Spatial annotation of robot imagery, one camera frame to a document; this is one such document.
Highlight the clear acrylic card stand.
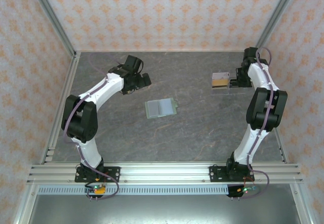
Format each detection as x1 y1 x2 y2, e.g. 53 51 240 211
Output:
211 71 254 95

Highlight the green folding card holder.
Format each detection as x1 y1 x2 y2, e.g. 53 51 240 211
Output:
144 97 178 119

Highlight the circuit board with yellow connector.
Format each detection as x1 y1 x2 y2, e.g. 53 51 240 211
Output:
85 183 107 195

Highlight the circuit board with green light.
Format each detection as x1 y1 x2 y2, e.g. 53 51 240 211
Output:
236 186 258 195

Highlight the grey metal panel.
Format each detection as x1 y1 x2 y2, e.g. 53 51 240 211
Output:
26 195 303 224

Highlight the aluminium frame post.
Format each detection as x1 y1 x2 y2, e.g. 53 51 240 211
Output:
252 0 302 58
26 0 78 58

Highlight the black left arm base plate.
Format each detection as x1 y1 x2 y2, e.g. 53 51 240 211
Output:
74 166 122 184

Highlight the aluminium mounting rail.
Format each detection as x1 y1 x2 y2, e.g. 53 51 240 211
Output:
26 162 304 185

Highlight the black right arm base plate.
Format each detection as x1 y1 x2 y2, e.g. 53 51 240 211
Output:
209 165 254 184

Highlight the grey slotted cable duct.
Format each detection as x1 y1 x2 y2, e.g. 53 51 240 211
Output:
37 185 257 196

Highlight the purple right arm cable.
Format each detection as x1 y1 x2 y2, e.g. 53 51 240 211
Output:
229 47 273 200

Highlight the aluminium frame leg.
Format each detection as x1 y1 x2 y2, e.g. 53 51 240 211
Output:
290 183 313 224
12 183 38 224

